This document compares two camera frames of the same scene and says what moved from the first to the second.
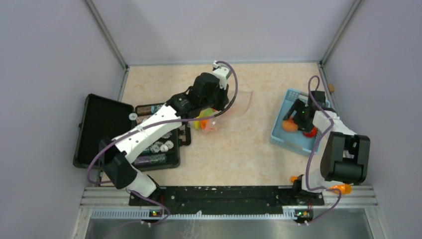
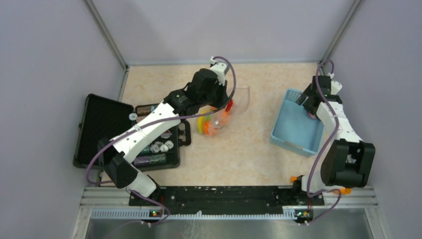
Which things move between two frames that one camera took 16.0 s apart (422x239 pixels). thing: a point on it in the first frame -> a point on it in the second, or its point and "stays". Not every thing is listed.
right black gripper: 304,126 -> 300,101
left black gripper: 225,100 stays
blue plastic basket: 294,142 stays
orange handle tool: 345,188 stays
